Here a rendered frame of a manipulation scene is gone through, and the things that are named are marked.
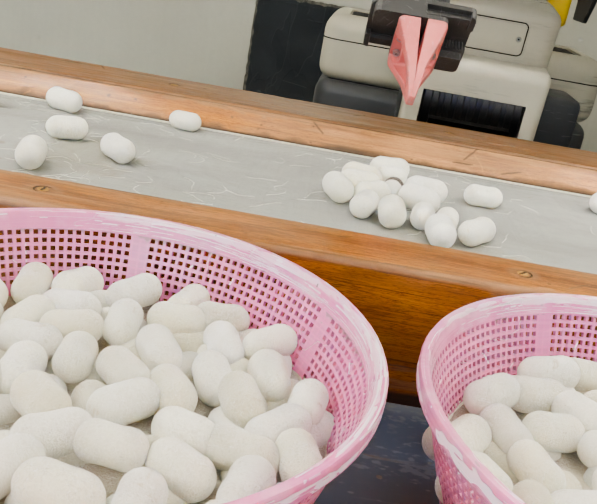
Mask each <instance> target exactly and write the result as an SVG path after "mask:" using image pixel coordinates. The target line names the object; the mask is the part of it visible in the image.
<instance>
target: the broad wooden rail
mask: <svg viewBox="0 0 597 504"><path fill-rule="evenodd" d="M52 87H61V88H64V89H67V90H72V91H75V92H77V93H78V94H79V95H80V96H81V98H82V106H84V107H89V108H95V109H101V110H106V111H112V112H118V113H124V114H129V115H135V116H141V117H146V118H152V119H158V120H163V121H169V117H170V114H171V113H172V112H173V111H176V110H181V111H186V112H191V113H195V114H197V115H198V116H199V117H200V119H201V126H200V127H203V128H209V129H214V130H220V131H226V132H231V133H237V134H243V135H248V136H254V137H260V138H265V139H271V140H277V141H282V142H288V143H294V144H299V145H305V146H311V147H316V148H322V149H328V150H333V151H339V152H345V153H350V154H356V155H362V156H367V157H373V158H375V157H378V156H385V157H391V158H401V159H404V160H405V161H406V162H407V163H408V164H413V165H419V166H424V167H430V168H436V169H441V170H447V171H453V172H458V173H464V174H470V175H475V176H481V177H487V178H492V179H498V180H504V181H509V182H515V183H521V184H526V185H532V186H538V187H543V188H549V189H555V190H560V191H566V192H572V193H577V194H583V195H589V196H593V195H594V194H595V193H597V152H591V151H586V150H580V149H574V148H569V147H563V146H557V145H552V144H546V143H540V142H535V141H529V140H523V139H518V138H512V137H506V136H501V135H495V134H489V133H484V132H478V131H472V130H467V129H461V128H455V127H450V126H444V125H438V124H433V123H427V122H421V121H416V120H410V119H404V118H399V117H393V116H387V115H382V114H376V113H370V112H365V111H359V110H353V109H348V108H342V107H336V106H331V105H325V104H319V103H314V102H308V101H302V100H296V99H289V98H283V97H279V96H274V95H268V94H262V93H257V92H251V91H245V90H240V89H234V88H228V87H223V86H217V85H211V84H206V83H200V82H194V81H189V80H183V79H177V78H172V77H166V76H160V75H155V74H149V73H143V72H138V71H132V70H126V69H121V68H115V67H109V66H104V65H98V64H92V63H87V62H81V61H75V60H70V59H64V58H58V57H53V56H47V55H41V54H36V53H30V52H24V51H19V50H13V49H7V48H2V47H0V92H4V93H10V94H16V95H21V96H27V97H33V98H38V99H44V100H46V93H47V91H48V90H49V89H50V88H52Z"/></svg>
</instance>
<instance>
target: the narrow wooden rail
mask: <svg viewBox="0 0 597 504"><path fill-rule="evenodd" d="M0 208H68V209H84V210H96V211H107V212H116V213H124V214H131V215H138V216H144V217H150V218H156V219H161V220H167V221H172V222H176V223H181V224H186V225H190V226H194V227H198V228H202V229H205V230H209V231H213V232H216V233H220V234H223V235H226V236H229V237H233V238H236V239H238V240H241V241H244V242H247V243H250V244H252V245H255V246H258V247H260V248H263V249H265V250H267V251H270V252H272V253H274V254H277V255H279V256H281V257H283V258H285V259H287V260H289V261H291V262H293V263H295V264H297V265H299V266H301V267H303V268H304V269H306V270H308V271H309V272H311V273H313V274H315V275H316V276H318V277H319V278H321V279H322V280H324V281H325V282H327V283H328V284H329V285H331V286H332V287H333V288H335V289H336V290H337V291H339V292H340V293H341V294H342V295H343V296H345V297H346V298H347V299H348V300H349V301H350V302H351V303H352V304H353V305H354V306H355V307H356V308H357V309H358V310H359V311H360V312H361V313H362V315H363V316H364V317H365V318H366V320H367V321H368V322H369V324H370V325H371V326H372V328H373V330H374V331H375V333H376V335H377V336H378V338H379V341H380V343H381V345H382V347H383V351H384V354H385V357H386V361H387V367H388V373H389V386H388V393H387V399H386V402H389V403H395V404H401V405H406V406H412V407H418V408H422V407H421V404H420V401H419V396H418V392H417V384H416V371H417V364H418V360H419V356H420V352H421V348H422V345H423V343H424V341H425V338H426V337H427V335H428V334H429V332H430V331H431V330H432V329H433V328H434V326H435V325H436V324H437V323H438V322H439V321H440V320H442V319H443V318H444V317H445V316H447V315H448V314H450V313H451V312H453V311H455V310H457V309H459V308H461V307H463V306H465V305H468V304H471V303H473V302H477V301H480V300H484V299H489V298H493V297H499V296H506V295H515V294H530V293H556V294H574V295H585V296H594V297H597V274H593V273H587V272H581V271H575V270H570V269H564V268H558V267H553V266H547V265H541V264H536V263H530V262H524V261H519V260H513V259H507V258H502V257H496V256H490V255H485V254H479V253H473V252H468V251H462V250H456V249H451V248H445V247H439V246H433V245H428V244H422V243H416V242H411V241H405V240H399V239H394V238H388V237H382V236H377V235H371V234H365V233H360V232H354V231H348V230H343V229H337V228H331V227H326V226H320V225H314V224H308V223H303V222H297V221H291V220H286V219H280V218H274V217H269V216H263V215H257V214H252V213H246V212H240V211H235V210H229V209H223V208H218V207H212V206H206V205H201V204H195V203H189V202H184V201H178V200H172V199H166V198H161V197H155V196H149V195H144V194H138V193H132V192H127V191H121V190H115V189H110V188H104V187H98V186H93V185H87V184H81V183H76V182H70V181H64V180H59V179H53V178H47V177H42V176H36V175H30V174H24V173H19V172H13V171H7V170H2V169H0Z"/></svg>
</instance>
